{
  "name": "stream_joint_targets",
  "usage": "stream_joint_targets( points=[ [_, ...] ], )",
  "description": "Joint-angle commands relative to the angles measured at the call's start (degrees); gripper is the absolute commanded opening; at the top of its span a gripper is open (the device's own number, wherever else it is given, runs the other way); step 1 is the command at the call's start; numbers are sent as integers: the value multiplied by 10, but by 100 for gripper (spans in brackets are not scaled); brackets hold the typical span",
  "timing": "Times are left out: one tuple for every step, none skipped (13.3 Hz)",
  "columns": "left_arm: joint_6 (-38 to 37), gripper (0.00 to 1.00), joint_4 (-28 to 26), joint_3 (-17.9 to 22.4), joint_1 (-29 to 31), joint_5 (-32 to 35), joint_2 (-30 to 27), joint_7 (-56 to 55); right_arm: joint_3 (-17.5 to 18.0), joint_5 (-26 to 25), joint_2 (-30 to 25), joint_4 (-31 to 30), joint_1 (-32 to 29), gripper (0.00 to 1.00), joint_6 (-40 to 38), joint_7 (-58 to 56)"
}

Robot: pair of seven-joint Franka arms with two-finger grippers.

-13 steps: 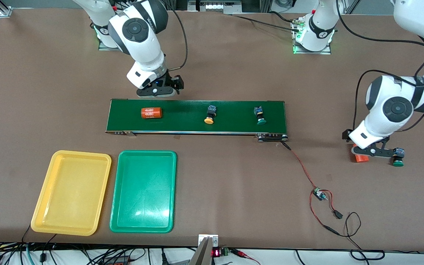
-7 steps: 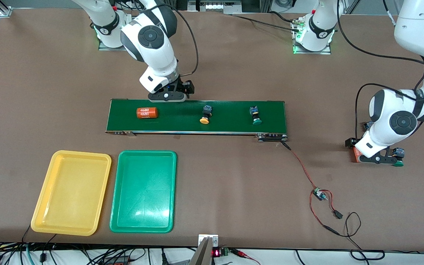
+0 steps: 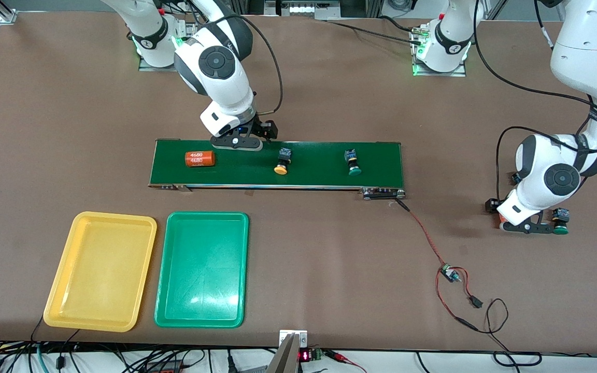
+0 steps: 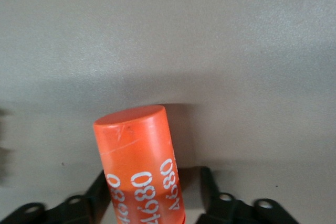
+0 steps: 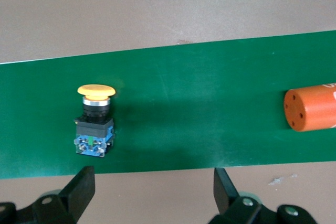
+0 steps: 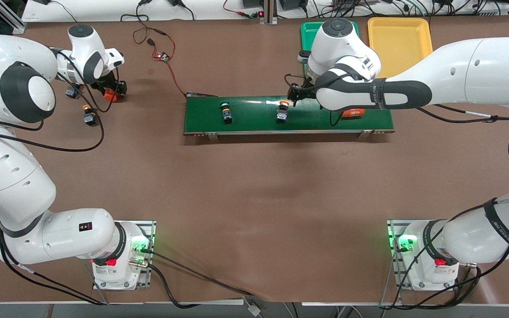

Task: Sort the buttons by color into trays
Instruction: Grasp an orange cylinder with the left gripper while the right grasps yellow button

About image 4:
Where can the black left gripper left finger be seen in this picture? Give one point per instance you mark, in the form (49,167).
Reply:
(78,212)

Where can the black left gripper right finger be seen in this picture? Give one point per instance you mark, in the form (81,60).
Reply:
(228,213)

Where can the orange cylinder white 4680 print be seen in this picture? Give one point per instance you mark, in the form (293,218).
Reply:
(136,150)

